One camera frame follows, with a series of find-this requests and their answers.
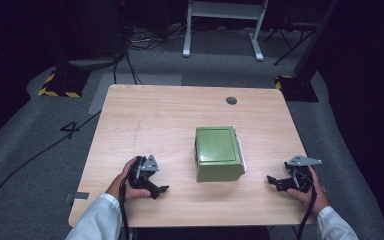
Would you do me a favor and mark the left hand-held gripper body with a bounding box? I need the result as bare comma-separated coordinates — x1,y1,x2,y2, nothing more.
127,154,161,192

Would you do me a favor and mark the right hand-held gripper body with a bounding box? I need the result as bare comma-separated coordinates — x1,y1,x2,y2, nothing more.
283,154,323,194

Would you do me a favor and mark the green box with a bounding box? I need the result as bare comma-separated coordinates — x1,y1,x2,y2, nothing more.
194,125,247,183

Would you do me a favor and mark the person's left hand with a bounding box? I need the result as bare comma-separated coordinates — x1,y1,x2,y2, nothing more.
105,156,152,202

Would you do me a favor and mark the person's right hand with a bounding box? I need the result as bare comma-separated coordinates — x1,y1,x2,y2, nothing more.
286,165,331,217

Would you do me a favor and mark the black yellow striped stand base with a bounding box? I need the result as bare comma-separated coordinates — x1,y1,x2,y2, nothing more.
37,67,91,99
274,74,320,103

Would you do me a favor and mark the black folding stand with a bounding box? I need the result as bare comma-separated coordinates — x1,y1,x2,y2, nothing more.
263,13,318,66

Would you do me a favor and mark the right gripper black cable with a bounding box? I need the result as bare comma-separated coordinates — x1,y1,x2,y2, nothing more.
295,173,318,240

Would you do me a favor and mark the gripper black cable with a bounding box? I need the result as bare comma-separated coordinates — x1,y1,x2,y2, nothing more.
295,173,318,240
118,176,131,240

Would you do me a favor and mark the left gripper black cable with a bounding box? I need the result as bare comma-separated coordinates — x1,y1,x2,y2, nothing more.
118,176,131,240

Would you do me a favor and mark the black floor cable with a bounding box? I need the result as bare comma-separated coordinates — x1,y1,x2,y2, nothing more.
0,109,102,231

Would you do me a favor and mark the bundle of floor cables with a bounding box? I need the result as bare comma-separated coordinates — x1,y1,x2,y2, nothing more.
112,23,194,86

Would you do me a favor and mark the white metal table frame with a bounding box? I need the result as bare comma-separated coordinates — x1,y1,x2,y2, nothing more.
182,0,270,63

